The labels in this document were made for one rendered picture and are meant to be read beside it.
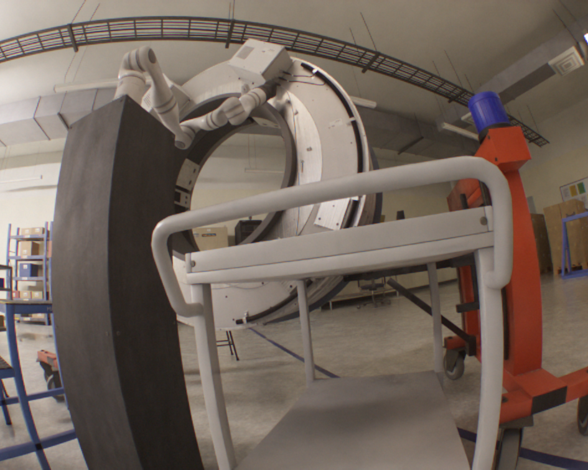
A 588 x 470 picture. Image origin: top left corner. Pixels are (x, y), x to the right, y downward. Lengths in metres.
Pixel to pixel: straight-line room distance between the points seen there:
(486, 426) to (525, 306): 0.54
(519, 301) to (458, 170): 0.67
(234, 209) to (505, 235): 0.28
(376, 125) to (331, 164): 4.92
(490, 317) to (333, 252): 0.22
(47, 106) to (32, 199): 3.04
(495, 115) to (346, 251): 0.69
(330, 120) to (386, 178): 0.93
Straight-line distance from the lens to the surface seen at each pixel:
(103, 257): 0.61
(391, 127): 6.24
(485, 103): 0.94
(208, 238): 5.91
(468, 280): 1.46
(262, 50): 1.41
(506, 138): 0.88
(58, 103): 5.58
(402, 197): 9.18
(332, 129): 1.16
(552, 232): 6.70
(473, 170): 0.28
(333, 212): 1.03
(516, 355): 0.94
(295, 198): 0.28
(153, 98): 1.11
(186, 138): 1.23
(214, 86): 1.62
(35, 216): 7.80
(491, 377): 0.40
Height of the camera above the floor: 0.63
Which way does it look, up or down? 10 degrees up
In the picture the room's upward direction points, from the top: 6 degrees counter-clockwise
